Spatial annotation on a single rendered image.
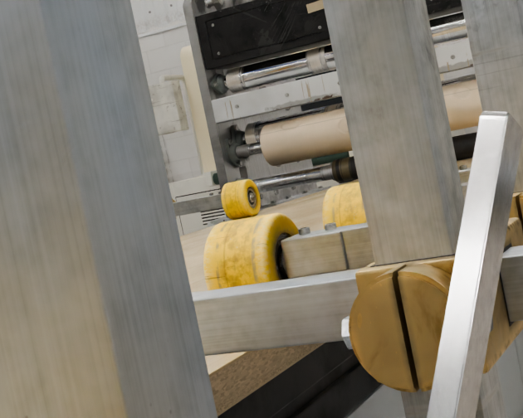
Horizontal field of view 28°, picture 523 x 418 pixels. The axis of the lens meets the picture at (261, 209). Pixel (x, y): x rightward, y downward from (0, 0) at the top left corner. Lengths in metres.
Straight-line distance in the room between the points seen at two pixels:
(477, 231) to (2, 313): 0.10
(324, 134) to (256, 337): 2.42
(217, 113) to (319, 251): 2.31
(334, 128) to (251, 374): 2.25
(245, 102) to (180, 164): 7.40
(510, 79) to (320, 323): 0.24
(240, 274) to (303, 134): 2.19
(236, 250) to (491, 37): 0.25
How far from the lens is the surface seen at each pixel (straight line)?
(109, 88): 0.23
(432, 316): 0.42
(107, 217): 0.22
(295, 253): 0.78
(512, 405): 1.41
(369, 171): 0.45
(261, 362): 0.72
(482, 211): 0.22
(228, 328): 0.54
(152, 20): 10.55
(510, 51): 0.68
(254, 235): 0.78
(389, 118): 0.44
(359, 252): 0.77
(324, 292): 0.51
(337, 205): 1.02
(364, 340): 0.43
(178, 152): 10.42
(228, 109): 3.06
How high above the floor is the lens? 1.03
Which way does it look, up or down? 3 degrees down
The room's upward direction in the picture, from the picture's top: 12 degrees counter-clockwise
